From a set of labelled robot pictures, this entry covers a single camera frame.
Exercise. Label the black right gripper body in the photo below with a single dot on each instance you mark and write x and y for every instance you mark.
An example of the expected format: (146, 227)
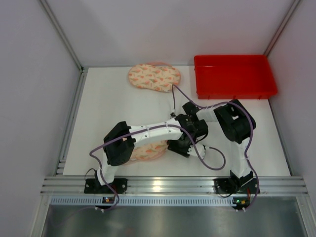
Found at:
(188, 108)

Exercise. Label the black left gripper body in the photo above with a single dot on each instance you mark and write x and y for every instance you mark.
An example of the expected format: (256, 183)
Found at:
(181, 145)

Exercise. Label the floral mesh laundry bag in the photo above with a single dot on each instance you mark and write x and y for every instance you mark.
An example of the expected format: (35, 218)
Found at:
(154, 76)

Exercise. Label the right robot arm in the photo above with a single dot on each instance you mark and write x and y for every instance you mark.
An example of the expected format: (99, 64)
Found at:
(238, 126)

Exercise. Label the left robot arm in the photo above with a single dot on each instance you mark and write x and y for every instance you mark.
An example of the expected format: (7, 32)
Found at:
(178, 134)

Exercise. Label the red plastic tray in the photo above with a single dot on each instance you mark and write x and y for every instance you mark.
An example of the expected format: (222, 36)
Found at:
(234, 77)

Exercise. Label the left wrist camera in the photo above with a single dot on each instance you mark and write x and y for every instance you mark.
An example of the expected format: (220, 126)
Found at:
(197, 150)

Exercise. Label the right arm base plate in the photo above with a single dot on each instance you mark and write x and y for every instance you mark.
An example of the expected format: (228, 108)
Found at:
(226, 186)

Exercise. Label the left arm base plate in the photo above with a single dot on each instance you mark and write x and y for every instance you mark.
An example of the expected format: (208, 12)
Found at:
(92, 186)

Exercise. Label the aluminium front rail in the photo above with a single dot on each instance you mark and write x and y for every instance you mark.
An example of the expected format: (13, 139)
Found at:
(278, 186)

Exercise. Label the slotted cable duct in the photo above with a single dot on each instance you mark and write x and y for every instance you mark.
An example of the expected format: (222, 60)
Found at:
(147, 201)

